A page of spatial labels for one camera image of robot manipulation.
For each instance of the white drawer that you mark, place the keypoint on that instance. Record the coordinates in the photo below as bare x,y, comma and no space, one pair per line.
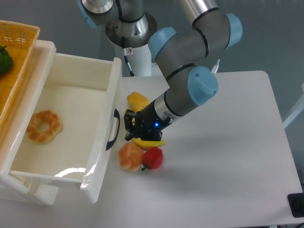
84,92

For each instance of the orange woven basket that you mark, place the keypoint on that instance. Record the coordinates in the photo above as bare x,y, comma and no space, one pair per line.
20,40

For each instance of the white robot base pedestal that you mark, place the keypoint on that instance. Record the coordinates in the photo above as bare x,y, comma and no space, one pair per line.
140,59

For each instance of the green bell pepper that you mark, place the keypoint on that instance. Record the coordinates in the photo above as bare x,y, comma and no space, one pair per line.
6,60

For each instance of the round knotted bread roll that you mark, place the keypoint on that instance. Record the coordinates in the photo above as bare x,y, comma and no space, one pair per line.
130,157

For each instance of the red bell pepper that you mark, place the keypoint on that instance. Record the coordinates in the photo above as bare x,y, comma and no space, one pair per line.
152,159

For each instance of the ring shaped bread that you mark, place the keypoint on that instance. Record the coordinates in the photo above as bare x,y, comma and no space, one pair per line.
44,126

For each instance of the yellow banana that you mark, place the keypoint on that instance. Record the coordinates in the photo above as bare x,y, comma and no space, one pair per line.
147,144

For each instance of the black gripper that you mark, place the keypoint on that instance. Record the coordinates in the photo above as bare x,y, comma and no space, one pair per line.
147,123

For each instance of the white drawer cabinet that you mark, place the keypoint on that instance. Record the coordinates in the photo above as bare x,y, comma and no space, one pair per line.
11,187

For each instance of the yellow bell pepper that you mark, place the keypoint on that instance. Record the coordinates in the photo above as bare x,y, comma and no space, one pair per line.
137,101

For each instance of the black device at table edge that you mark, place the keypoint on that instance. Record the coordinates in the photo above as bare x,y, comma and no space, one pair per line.
296,203

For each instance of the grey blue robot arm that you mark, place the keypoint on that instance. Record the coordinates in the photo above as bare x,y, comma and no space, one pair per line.
189,85

